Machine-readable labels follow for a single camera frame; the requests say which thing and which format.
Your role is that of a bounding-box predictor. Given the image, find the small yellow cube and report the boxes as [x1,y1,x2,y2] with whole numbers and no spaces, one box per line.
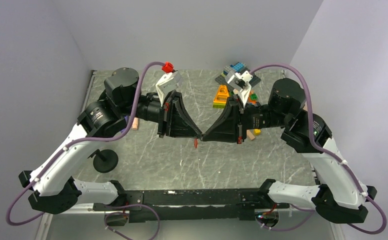
[253,129,261,136]

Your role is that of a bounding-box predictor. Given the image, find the orange triangular toy piece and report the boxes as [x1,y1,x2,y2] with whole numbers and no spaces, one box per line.
[212,84,230,108]

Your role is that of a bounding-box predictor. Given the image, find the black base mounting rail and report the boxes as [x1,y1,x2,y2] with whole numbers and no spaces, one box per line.
[92,187,291,223]

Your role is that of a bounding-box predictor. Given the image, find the peach pink marker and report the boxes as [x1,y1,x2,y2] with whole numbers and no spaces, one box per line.
[131,117,139,130]

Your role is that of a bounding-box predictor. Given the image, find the wooden rectangular block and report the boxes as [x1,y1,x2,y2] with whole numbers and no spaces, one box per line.
[246,130,256,141]

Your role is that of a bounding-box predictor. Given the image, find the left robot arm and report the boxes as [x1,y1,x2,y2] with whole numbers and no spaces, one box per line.
[19,66,202,214]

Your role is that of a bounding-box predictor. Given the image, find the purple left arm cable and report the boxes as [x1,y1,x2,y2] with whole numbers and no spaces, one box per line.
[5,61,167,227]

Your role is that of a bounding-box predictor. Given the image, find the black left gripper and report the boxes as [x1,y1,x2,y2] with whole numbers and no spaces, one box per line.
[122,90,204,140]

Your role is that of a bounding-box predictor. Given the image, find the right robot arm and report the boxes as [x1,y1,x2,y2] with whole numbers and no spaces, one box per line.
[202,78,368,224]

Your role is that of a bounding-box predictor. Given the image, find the blue toy bricks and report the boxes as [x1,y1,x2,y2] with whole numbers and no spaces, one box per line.
[223,62,247,76]

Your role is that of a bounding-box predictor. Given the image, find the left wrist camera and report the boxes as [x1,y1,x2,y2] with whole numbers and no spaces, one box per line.
[155,61,183,106]

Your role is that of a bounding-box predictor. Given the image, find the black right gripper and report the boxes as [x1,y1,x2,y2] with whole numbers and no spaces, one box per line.
[202,92,288,142]

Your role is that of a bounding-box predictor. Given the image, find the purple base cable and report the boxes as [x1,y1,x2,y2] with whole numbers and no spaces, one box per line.
[103,201,162,240]

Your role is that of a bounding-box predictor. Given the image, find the grey brick baseplate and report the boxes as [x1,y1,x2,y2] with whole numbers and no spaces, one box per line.
[214,66,262,88]

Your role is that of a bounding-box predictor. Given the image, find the black round microphone stand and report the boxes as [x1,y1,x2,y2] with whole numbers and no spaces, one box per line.
[89,149,119,174]

